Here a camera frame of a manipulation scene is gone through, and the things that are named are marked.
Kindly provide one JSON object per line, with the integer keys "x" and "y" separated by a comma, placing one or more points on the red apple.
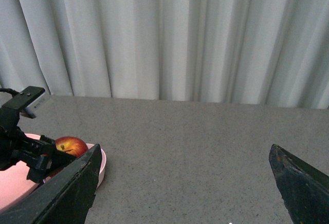
{"x": 71, "y": 145}

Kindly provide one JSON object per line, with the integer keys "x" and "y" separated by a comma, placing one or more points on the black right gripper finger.
{"x": 47, "y": 144}
{"x": 61, "y": 159}

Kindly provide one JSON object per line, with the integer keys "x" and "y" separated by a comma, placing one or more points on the pink plate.
{"x": 15, "y": 186}

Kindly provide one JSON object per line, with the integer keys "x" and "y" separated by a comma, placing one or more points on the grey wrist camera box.
{"x": 27, "y": 102}

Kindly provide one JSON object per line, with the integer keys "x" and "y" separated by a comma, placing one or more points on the white curtain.
{"x": 271, "y": 52}

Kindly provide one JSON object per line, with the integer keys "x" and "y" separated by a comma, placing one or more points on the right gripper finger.
{"x": 304, "y": 189}
{"x": 65, "y": 198}

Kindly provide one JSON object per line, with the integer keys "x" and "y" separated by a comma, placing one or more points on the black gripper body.
{"x": 16, "y": 146}

